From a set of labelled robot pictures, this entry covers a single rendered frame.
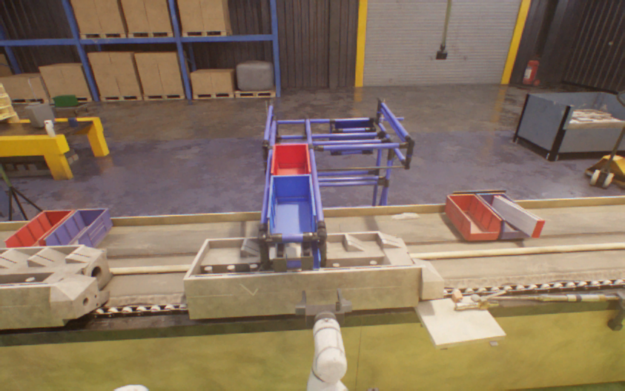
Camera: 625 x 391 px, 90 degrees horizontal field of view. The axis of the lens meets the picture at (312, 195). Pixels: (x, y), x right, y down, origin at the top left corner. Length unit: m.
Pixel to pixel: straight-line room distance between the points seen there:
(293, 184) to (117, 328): 0.97
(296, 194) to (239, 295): 0.49
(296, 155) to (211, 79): 8.70
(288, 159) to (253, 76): 8.45
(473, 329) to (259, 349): 0.94
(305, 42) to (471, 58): 5.68
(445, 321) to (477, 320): 0.14
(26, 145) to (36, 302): 4.16
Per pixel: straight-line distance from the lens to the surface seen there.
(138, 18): 10.66
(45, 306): 1.72
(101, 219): 2.32
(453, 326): 1.52
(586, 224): 2.69
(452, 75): 12.67
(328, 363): 0.97
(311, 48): 11.36
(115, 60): 11.06
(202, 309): 1.47
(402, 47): 11.87
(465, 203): 2.35
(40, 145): 5.61
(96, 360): 1.89
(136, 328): 1.64
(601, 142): 6.53
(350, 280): 1.36
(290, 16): 11.36
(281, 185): 1.35
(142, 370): 1.87
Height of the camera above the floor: 1.90
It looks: 29 degrees down
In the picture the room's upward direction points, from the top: 1 degrees counter-clockwise
